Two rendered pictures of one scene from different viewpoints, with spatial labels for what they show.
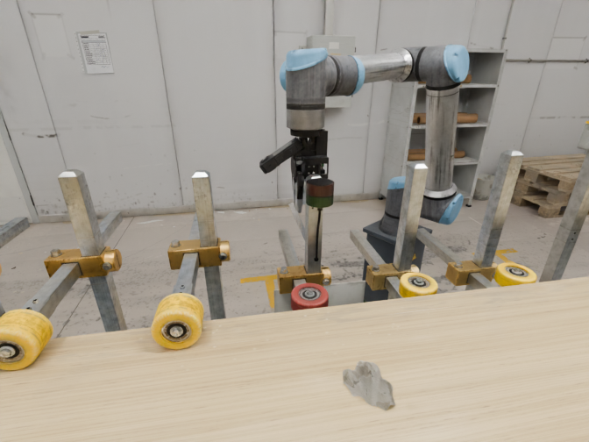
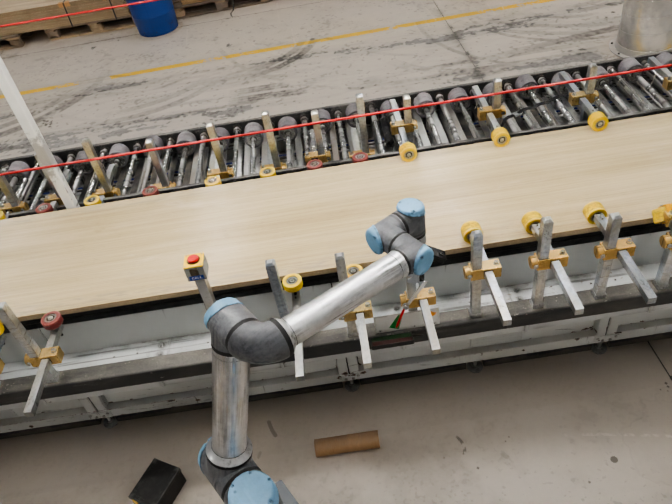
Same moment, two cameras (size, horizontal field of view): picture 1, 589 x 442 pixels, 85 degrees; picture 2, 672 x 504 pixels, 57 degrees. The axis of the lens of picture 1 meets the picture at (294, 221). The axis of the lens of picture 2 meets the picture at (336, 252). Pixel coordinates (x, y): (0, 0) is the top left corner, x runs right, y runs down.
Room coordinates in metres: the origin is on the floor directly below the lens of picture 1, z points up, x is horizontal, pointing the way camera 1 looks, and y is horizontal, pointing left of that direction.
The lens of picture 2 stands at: (2.34, 0.03, 2.63)
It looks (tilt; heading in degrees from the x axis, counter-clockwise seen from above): 42 degrees down; 192
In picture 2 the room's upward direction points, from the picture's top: 10 degrees counter-clockwise
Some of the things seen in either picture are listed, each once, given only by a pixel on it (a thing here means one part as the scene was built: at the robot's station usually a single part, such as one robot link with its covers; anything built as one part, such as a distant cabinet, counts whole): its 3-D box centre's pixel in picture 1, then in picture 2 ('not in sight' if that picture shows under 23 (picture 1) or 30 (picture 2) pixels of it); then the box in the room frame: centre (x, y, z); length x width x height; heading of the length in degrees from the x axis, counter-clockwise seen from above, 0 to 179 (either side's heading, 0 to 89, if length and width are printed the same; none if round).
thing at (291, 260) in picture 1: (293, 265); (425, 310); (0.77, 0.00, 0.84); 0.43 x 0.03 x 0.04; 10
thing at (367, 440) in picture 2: not in sight; (347, 443); (0.88, -0.39, 0.04); 0.30 x 0.08 x 0.08; 100
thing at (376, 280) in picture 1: (393, 275); (355, 311); (0.75, -0.27, 0.82); 0.13 x 0.06 x 0.05; 100
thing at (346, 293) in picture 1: (320, 299); (406, 320); (0.74, -0.07, 0.75); 0.26 x 0.01 x 0.10; 100
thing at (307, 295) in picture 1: (308, 313); not in sight; (0.56, -0.03, 0.85); 0.08 x 0.08 x 0.11
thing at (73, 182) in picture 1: (99, 273); (541, 266); (0.62, 0.45, 0.92); 0.03 x 0.03 x 0.48; 10
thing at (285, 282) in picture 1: (304, 278); (417, 297); (0.70, -0.03, 0.85); 0.13 x 0.06 x 0.05; 100
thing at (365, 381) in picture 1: (368, 380); not in sight; (0.34, -0.11, 0.91); 0.09 x 0.07 x 0.02; 22
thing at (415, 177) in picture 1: (404, 251); (347, 299); (0.75, -0.29, 0.90); 0.03 x 0.03 x 0.48; 10
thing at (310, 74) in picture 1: (307, 79); (410, 218); (0.79, -0.03, 1.32); 0.10 x 0.09 x 0.12; 134
